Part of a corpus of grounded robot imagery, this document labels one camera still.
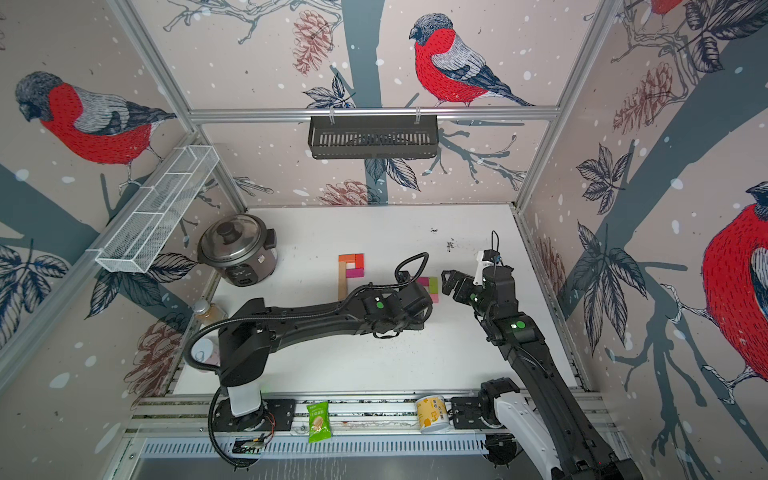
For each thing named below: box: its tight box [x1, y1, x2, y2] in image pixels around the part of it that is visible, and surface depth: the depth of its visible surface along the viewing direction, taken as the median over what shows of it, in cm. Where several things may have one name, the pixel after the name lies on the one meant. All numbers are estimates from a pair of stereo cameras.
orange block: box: [338, 254, 356, 263], surface depth 106 cm
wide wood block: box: [338, 281, 347, 301], surface depth 99 cm
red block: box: [355, 253, 365, 270], surface depth 106 cm
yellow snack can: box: [415, 395, 450, 433], surface depth 70 cm
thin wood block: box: [338, 261, 347, 289], surface depth 102 cm
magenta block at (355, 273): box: [346, 268, 364, 278], surface depth 103 cm
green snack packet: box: [306, 401, 333, 444], surface depth 73 cm
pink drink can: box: [191, 338, 220, 366], surface depth 81 cm
